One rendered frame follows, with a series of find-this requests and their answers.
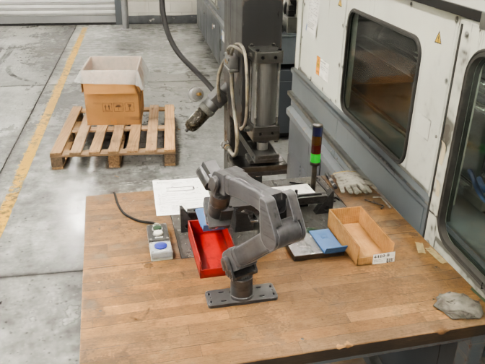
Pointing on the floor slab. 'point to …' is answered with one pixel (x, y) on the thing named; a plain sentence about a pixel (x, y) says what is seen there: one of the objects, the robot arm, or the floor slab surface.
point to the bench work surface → (300, 308)
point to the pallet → (71, 136)
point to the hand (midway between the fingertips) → (213, 226)
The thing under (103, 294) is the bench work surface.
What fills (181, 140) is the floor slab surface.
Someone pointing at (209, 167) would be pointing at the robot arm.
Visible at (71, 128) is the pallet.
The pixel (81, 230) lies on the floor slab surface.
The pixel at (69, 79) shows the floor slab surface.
